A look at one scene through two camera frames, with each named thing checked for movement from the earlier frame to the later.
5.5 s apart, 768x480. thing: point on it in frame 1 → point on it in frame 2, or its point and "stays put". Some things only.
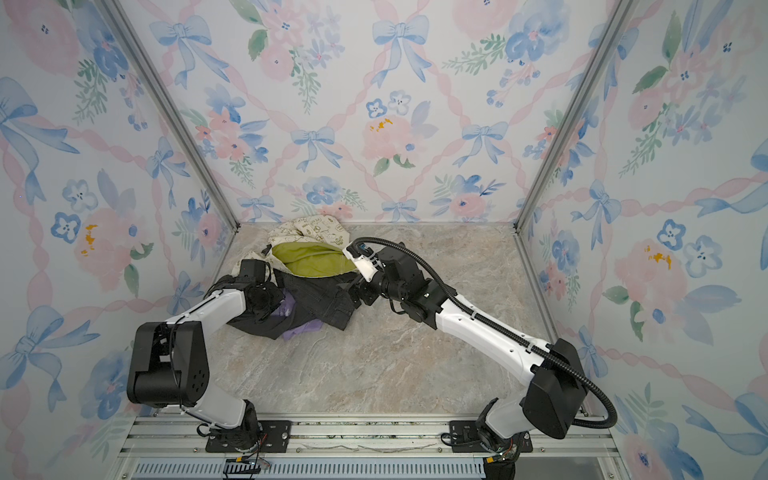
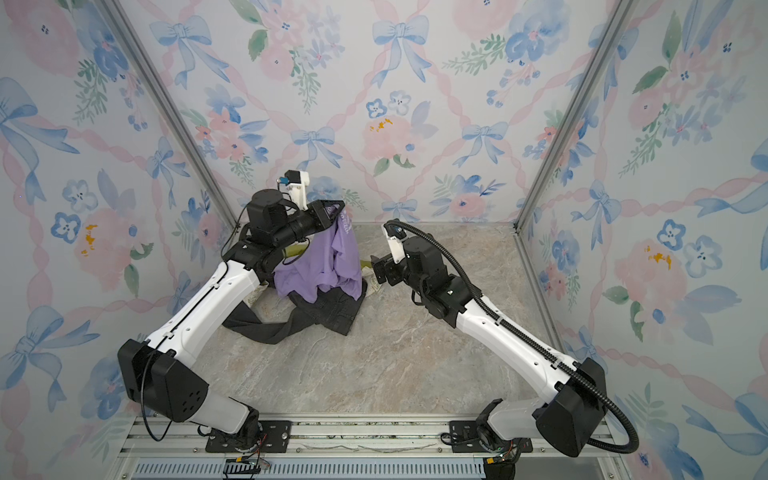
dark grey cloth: x=327 y=299 stays put
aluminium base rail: x=174 y=447 stays put
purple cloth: x=285 y=308 → x=329 y=258
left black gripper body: x=272 y=296 → x=299 y=226
